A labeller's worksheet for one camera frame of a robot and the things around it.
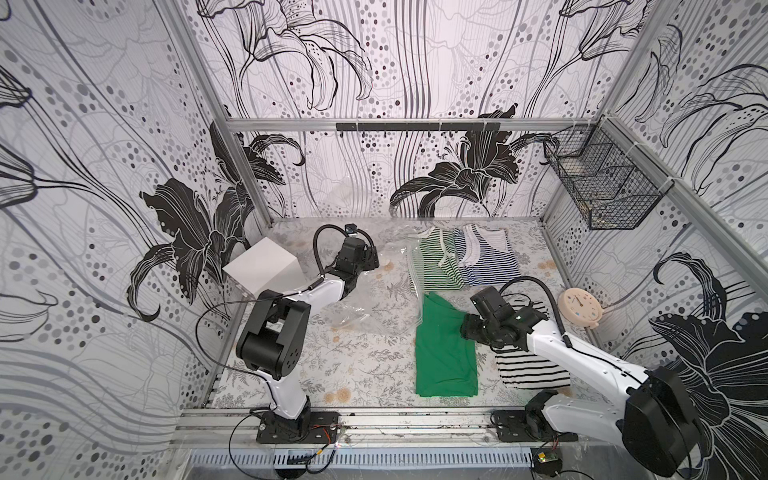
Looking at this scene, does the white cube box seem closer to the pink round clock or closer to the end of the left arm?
the end of the left arm

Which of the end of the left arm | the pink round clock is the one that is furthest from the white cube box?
the pink round clock

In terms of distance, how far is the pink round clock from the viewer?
35.5 inches
